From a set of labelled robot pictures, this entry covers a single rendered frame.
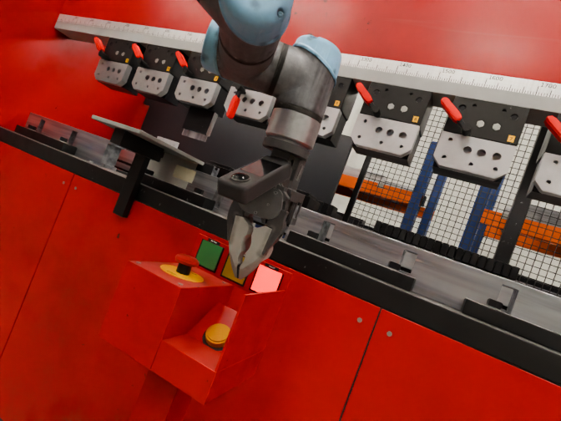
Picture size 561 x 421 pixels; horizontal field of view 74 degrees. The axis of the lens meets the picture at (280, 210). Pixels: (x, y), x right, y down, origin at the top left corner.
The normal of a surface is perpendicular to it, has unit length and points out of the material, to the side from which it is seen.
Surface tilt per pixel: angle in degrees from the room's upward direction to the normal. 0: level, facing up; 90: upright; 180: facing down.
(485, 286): 90
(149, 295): 90
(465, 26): 90
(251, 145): 90
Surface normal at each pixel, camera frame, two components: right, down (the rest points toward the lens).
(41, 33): 0.85, 0.31
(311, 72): 0.15, 0.09
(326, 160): -0.39, -0.18
